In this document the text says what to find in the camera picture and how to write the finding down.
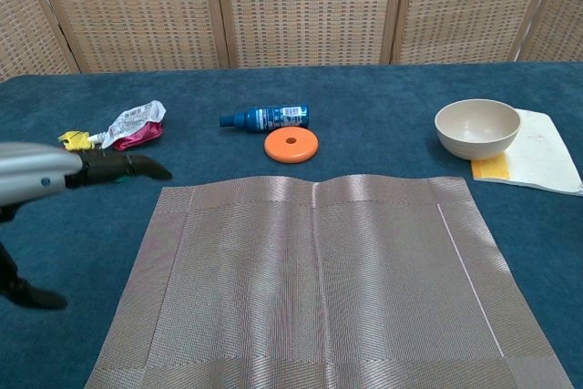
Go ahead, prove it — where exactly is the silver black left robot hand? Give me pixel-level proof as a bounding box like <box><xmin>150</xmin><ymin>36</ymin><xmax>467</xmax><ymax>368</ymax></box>
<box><xmin>0</xmin><ymin>141</ymin><xmax>173</xmax><ymax>311</ymax></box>

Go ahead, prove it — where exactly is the brown woven placemat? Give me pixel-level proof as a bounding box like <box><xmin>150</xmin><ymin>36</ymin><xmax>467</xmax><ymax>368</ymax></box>
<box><xmin>84</xmin><ymin>173</ymin><xmax>575</xmax><ymax>389</ymax></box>

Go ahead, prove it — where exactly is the white round bowl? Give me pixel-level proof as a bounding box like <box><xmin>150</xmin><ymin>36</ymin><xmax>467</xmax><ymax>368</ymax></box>
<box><xmin>434</xmin><ymin>97</ymin><xmax>522</xmax><ymax>161</ymax></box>

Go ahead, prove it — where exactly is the yellow white booklet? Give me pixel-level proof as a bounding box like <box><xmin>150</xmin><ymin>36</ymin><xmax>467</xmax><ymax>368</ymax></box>
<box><xmin>470</xmin><ymin>108</ymin><xmax>583</xmax><ymax>199</ymax></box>

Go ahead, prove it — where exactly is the feather shuttlecock with green base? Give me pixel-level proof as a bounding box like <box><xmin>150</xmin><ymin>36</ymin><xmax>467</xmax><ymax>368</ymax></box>
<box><xmin>57</xmin><ymin>130</ymin><xmax>129</xmax><ymax>184</ymax></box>

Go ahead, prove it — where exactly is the blue carpet table cover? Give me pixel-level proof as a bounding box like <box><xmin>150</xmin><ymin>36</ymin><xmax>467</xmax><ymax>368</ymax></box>
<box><xmin>0</xmin><ymin>60</ymin><xmax>583</xmax><ymax>389</ymax></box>

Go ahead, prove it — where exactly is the silver and pink pouch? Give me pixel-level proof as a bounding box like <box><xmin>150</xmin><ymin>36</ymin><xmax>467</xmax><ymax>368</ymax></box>
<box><xmin>87</xmin><ymin>99</ymin><xmax>167</xmax><ymax>152</ymax></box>

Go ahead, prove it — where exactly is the blue spray bottle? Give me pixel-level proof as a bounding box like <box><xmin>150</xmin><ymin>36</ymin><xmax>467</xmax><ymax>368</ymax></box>
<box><xmin>219</xmin><ymin>104</ymin><xmax>312</xmax><ymax>135</ymax></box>

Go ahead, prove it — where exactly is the orange disc with hole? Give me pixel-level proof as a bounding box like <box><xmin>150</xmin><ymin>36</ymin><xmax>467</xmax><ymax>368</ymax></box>
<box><xmin>263</xmin><ymin>128</ymin><xmax>321</xmax><ymax>164</ymax></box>

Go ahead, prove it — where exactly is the woven bamboo folding screen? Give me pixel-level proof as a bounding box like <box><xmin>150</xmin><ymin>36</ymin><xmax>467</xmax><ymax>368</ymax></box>
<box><xmin>0</xmin><ymin>0</ymin><xmax>583</xmax><ymax>77</ymax></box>

